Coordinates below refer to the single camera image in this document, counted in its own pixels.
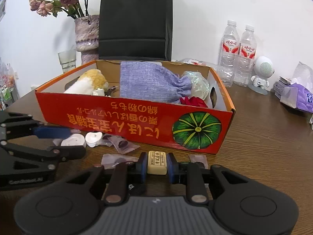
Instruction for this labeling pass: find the white round cap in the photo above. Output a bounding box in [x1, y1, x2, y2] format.
[85, 132, 103, 147]

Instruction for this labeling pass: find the right clear water bottle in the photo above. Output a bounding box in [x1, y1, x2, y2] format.
[233, 25, 257, 87]

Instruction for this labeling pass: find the white jelly cup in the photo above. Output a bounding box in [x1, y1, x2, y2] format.
[60, 134, 86, 147]

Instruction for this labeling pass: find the purple knit drawstring pouch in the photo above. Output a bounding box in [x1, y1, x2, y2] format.
[120, 61, 192, 103]

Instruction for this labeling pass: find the clear water bottle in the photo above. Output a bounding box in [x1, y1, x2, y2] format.
[218, 20, 240, 87]
[233, 25, 257, 87]

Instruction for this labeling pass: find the white and tan plush toy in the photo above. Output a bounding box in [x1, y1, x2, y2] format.
[64, 69, 109, 95]

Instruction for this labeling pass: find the left clear water bottle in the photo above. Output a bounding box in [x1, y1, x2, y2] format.
[218, 20, 240, 87]

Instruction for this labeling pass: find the white robot figurine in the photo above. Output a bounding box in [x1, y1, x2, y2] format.
[248, 56, 275, 96]

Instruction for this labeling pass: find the clear drinking glass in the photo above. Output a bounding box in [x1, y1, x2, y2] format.
[58, 49, 76, 73]

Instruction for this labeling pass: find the dried pink flower bouquet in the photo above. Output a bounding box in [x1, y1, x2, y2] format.
[29, 0, 90, 19]

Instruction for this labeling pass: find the iridescent plastic bag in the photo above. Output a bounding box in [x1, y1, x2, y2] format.
[183, 71, 210, 100]

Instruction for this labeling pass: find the purple tissue pack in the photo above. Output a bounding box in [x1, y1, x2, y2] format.
[273, 62, 312, 114]

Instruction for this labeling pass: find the red cardboard pumpkin box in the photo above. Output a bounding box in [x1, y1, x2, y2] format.
[36, 60, 236, 154]

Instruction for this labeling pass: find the red fabric rose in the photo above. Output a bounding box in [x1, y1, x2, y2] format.
[180, 97, 208, 108]

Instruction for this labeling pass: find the black paper shopping bag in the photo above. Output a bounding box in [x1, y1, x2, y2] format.
[98, 0, 173, 61]

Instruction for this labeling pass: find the purple ceramic vase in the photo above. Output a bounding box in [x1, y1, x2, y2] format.
[74, 15, 99, 64]

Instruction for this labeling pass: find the purple candy wrapper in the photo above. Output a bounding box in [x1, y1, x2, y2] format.
[108, 135, 139, 154]
[189, 154, 209, 169]
[101, 154, 138, 169]

